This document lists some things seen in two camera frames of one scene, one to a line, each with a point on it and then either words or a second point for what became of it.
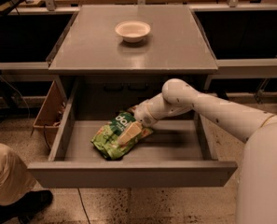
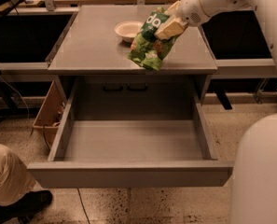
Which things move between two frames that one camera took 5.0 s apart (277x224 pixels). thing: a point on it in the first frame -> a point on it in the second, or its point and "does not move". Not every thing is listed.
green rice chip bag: x=106 y=139 -> x=148 y=49
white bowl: x=132 y=31 does not move
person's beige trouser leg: x=9 y=176 does not move
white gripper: x=143 y=114 -> x=189 y=10
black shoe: x=22 y=207 does not move
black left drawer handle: x=114 y=88 does not move
